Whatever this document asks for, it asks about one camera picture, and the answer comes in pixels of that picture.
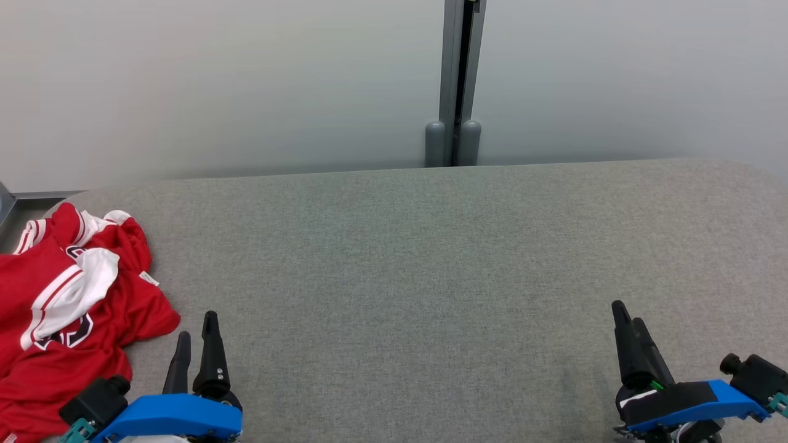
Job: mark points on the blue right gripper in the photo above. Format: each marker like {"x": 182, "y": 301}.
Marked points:
{"x": 677, "y": 406}

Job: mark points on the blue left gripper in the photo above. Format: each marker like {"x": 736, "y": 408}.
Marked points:
{"x": 178, "y": 415}

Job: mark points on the red white basketball jersey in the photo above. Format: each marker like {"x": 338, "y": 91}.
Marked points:
{"x": 126, "y": 307}

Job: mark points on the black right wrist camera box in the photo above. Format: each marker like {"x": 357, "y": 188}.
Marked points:
{"x": 757, "y": 375}

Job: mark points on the grey metal partition post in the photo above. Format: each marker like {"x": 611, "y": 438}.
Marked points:
{"x": 449, "y": 74}

